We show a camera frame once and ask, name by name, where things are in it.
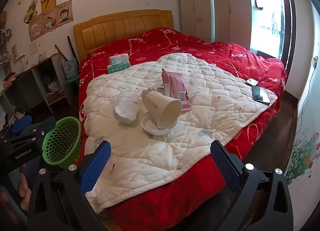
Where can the yellow wall poster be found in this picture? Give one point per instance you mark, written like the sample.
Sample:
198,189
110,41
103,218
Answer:
48,1

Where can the person's left hand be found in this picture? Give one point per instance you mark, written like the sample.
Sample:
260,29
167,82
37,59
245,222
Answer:
25,192

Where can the teal tissue pack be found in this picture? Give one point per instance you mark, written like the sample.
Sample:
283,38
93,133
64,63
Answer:
118,68

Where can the glass balcony door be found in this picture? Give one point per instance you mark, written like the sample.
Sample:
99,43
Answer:
268,18

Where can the cartoon wall poster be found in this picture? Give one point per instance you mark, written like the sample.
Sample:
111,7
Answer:
51,20

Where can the pink snack wrapper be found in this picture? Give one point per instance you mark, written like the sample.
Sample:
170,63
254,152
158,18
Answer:
175,85

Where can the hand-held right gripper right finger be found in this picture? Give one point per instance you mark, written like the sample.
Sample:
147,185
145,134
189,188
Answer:
225,166

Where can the white paper cup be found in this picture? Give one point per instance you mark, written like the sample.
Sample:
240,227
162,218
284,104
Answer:
160,108

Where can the white quilted mat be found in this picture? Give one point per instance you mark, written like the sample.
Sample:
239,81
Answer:
162,150

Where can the blue paper bag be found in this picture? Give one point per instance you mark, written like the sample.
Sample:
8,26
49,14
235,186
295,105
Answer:
70,68

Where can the green plastic stool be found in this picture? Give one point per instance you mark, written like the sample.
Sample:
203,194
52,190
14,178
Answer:
72,82

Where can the black smartphone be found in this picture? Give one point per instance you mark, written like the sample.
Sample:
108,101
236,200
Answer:
260,94

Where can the green plastic mesh basket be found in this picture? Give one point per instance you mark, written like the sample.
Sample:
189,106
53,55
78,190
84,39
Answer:
62,143

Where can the white wardrobe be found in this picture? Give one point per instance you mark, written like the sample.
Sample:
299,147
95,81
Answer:
212,8

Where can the small white device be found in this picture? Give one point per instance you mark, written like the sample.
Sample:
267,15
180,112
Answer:
252,82

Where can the flower wall decal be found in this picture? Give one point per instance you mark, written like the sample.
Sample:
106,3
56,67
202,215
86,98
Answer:
303,155

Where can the white round lid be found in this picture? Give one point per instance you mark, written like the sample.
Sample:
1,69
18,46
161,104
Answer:
149,127

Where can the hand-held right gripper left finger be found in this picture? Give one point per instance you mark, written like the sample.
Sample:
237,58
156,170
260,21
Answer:
96,166

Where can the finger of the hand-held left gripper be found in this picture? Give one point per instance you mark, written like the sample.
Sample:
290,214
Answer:
22,122

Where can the brown wooden stick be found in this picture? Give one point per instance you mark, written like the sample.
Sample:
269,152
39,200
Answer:
61,52

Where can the red bedspread bed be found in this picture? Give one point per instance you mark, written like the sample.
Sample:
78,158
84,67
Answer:
225,53

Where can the wooden bookshelf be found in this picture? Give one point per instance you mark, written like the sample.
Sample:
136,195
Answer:
3,45

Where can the clear plastic food container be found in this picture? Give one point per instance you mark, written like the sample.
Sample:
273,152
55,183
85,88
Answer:
126,96

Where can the wooden bed headboard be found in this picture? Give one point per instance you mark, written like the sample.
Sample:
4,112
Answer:
125,28

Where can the crumpled white tissue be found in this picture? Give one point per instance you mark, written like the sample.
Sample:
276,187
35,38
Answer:
125,114

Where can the white desk lamp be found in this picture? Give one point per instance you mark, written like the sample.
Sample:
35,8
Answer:
20,57

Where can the grey desk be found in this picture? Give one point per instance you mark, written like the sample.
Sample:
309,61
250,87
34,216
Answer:
32,78

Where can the white tissue pack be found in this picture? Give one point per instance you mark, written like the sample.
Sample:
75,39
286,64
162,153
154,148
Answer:
118,58

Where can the wall socket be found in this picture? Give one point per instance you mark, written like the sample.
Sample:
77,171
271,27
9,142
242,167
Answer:
315,61

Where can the black sheathed sword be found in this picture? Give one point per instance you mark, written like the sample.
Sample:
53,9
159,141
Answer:
72,48

